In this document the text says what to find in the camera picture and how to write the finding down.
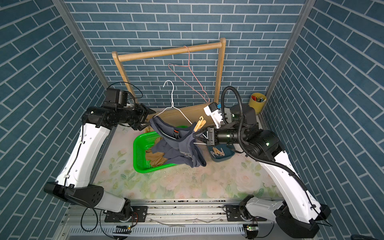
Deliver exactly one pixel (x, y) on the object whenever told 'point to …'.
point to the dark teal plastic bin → (228, 153)
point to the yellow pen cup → (257, 101)
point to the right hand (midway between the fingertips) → (196, 136)
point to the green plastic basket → (142, 143)
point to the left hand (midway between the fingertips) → (159, 114)
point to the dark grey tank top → (177, 144)
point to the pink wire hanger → (199, 93)
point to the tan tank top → (156, 159)
